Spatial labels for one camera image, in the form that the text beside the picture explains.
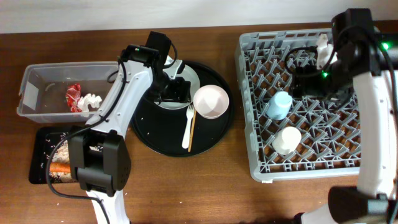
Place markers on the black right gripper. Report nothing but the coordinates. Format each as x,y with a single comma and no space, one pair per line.
300,84

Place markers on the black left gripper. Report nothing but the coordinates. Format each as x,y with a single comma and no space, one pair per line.
181,93

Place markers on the grey round plate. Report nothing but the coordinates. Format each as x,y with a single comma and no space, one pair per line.
189,75

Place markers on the white plastic fork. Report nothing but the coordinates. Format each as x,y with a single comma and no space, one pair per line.
186,136

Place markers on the wooden chopstick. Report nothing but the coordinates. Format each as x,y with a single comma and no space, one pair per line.
192,130

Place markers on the pink bowl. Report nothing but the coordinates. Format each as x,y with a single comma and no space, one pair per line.
211,101

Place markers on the light blue plastic cup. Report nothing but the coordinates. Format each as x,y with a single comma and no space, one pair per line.
279,105

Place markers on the cream plastic cup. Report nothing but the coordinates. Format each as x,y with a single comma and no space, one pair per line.
286,140

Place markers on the rice and peanut shell waste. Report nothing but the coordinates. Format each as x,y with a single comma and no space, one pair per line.
61,156

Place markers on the orange carrot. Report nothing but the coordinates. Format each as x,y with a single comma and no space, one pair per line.
59,167

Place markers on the red snack wrapper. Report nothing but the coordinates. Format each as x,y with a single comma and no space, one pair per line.
72,96

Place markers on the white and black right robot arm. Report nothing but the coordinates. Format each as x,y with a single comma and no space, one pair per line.
362,63

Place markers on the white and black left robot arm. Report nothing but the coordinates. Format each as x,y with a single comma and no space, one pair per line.
99,159

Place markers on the grey dishwasher rack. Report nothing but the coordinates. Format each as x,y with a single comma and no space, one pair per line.
331,140

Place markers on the round black tray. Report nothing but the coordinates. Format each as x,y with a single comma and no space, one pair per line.
162,130

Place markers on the clear plastic bin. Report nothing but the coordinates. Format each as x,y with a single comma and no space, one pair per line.
44,86

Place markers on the black rectangular tray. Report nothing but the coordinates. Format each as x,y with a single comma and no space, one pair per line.
36,176

